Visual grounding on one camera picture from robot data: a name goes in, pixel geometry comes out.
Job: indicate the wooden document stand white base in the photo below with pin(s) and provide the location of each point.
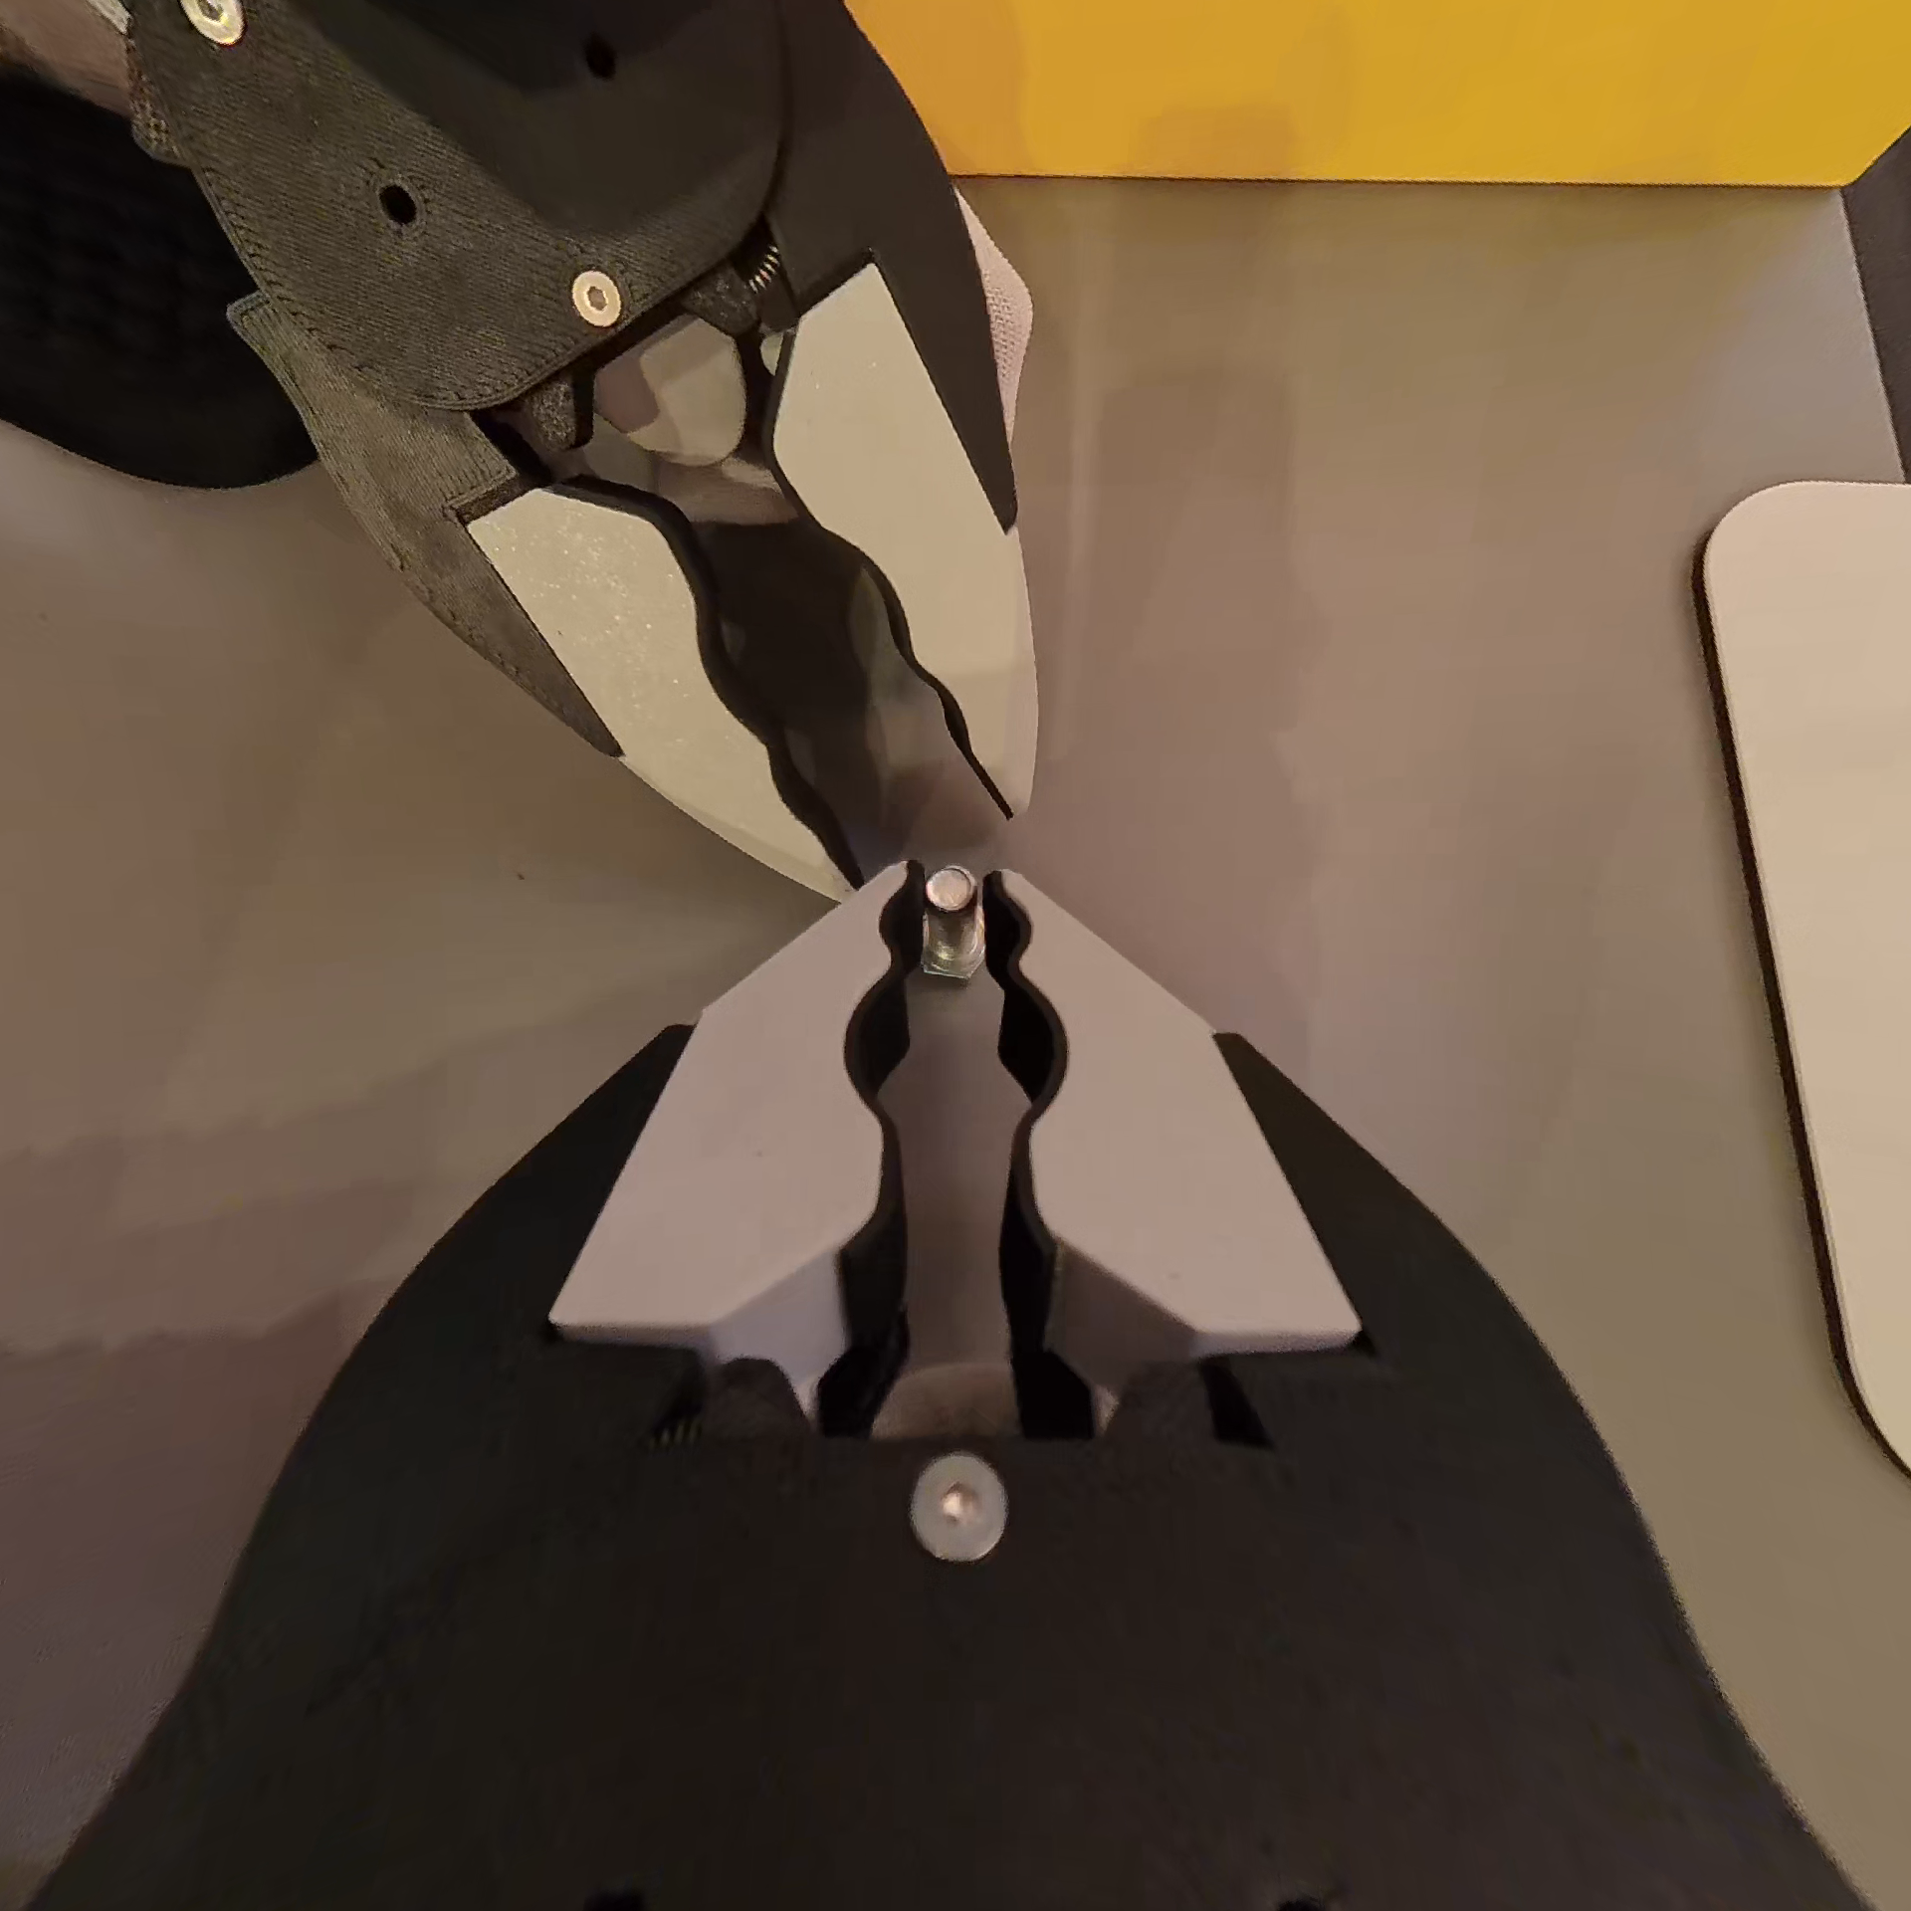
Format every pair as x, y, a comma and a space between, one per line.
1823, 957

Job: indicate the black round pad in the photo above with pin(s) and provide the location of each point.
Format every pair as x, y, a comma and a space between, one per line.
134, 298

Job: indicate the person's left hand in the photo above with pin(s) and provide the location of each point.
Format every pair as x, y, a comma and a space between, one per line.
1001, 331

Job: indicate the silver hex bolt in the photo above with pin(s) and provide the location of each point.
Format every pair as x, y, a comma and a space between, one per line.
952, 920

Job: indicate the yellow plastic bin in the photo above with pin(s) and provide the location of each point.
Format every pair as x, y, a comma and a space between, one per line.
1346, 91

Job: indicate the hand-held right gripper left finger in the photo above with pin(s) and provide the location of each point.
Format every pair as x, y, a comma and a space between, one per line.
734, 1195

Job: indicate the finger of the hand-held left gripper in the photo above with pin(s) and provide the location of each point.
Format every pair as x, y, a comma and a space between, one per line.
943, 508
613, 614

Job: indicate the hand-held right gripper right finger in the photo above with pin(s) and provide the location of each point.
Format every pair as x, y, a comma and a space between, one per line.
1181, 1195

